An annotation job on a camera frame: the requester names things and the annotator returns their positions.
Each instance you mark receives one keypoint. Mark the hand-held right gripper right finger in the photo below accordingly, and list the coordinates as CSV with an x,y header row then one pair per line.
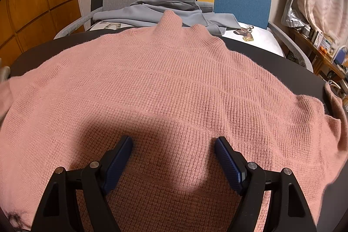
x,y
228,164

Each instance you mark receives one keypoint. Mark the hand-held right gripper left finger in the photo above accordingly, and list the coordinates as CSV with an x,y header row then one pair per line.
x,y
119,164

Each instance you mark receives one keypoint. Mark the pink knit sweater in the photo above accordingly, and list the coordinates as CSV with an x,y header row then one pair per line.
x,y
174,85

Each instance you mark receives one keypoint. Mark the white deer print cushion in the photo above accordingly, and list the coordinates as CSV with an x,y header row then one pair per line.
x,y
261,39

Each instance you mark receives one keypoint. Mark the wooden desk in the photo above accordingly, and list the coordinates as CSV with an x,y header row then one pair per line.
x,y
312,52

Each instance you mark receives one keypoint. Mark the folded white fleece garment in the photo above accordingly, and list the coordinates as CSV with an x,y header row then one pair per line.
x,y
5,71

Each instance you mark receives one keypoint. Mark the grey-blue garment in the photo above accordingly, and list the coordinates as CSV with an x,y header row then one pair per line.
x,y
141,13

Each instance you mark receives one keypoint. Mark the blue white bag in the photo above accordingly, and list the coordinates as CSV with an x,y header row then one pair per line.
x,y
339,58

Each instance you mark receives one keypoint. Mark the white framed box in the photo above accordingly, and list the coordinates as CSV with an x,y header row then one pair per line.
x,y
325,43

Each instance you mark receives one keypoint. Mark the silver foil bag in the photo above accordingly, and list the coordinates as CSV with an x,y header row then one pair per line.
x,y
293,14

